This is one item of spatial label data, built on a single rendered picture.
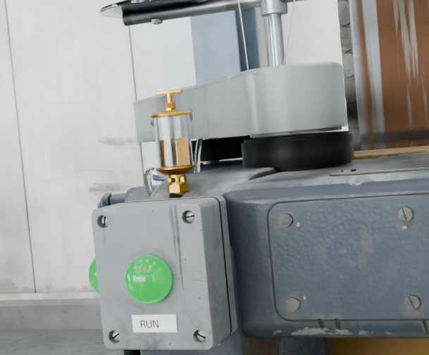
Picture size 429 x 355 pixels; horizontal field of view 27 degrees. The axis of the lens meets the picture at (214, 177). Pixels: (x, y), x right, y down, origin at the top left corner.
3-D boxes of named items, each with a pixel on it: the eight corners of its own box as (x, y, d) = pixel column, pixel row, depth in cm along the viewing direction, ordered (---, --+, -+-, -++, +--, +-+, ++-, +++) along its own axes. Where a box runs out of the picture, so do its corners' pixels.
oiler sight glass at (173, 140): (152, 168, 61) (147, 117, 61) (167, 165, 64) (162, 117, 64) (185, 165, 61) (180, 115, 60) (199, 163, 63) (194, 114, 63)
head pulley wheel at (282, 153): (227, 174, 69) (225, 142, 69) (263, 166, 77) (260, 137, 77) (341, 165, 66) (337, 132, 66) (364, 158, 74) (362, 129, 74)
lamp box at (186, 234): (103, 350, 56) (89, 208, 55) (134, 332, 60) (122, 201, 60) (213, 350, 53) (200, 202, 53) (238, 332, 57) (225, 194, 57)
